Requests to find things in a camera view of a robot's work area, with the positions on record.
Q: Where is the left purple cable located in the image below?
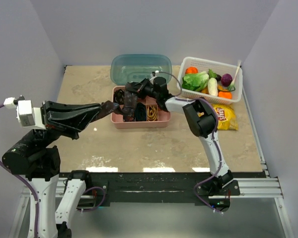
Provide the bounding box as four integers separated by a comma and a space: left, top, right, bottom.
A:
0, 103, 106, 238

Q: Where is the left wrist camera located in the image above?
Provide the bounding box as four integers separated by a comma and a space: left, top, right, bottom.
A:
3, 95, 35, 128

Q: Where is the yellow toy vegetable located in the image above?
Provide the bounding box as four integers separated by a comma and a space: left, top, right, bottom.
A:
201, 85, 227, 94

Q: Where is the toy green onion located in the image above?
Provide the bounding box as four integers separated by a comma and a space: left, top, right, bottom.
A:
227, 59, 241, 92

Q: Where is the orange toy carrot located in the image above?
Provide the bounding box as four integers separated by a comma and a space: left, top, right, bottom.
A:
218, 91, 232, 100

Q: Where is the dark green rolled tie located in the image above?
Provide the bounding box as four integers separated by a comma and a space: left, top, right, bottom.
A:
134, 102, 147, 121

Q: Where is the black gold patterned rolled tie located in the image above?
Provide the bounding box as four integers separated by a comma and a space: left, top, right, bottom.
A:
113, 89, 125, 105

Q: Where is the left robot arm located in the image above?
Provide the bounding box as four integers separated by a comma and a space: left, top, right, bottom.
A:
2, 97, 105, 238

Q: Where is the maroon blue-flowered tie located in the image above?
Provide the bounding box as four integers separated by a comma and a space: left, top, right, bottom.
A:
94, 83, 137, 122

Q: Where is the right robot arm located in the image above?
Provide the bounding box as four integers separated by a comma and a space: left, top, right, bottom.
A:
125, 77, 233, 195

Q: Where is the pink divided organizer box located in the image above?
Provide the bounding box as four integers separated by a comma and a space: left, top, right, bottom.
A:
111, 96, 171, 129

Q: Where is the white toy cabbage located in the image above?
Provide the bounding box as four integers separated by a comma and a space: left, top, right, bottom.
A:
207, 78, 218, 97

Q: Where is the teal translucent plastic lid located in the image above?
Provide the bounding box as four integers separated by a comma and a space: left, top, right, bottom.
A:
110, 54, 172, 86

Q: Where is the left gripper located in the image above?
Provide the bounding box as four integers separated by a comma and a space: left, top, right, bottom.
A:
25, 98, 101, 148

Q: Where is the white plastic basket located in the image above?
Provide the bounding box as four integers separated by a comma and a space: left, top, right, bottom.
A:
177, 57, 243, 105

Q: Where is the yellow chips bag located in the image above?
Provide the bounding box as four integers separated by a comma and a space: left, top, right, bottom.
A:
211, 104, 238, 130

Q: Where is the yellow patterned rolled tie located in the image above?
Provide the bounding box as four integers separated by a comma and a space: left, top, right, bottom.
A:
147, 105, 158, 121

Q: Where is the orange toy pumpkin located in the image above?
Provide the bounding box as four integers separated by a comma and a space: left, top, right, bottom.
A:
185, 67, 199, 74

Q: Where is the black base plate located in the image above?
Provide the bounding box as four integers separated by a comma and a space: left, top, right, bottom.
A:
58, 171, 240, 211

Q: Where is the dark toy eggplant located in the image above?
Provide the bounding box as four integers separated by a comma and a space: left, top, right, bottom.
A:
208, 69, 222, 81

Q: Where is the green toy lettuce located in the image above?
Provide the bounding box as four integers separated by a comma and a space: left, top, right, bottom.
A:
182, 71, 209, 92

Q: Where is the purple toy cabbage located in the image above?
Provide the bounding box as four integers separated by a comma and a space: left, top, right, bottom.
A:
221, 73, 233, 87

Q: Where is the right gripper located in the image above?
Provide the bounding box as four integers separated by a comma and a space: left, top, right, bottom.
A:
127, 77, 160, 100

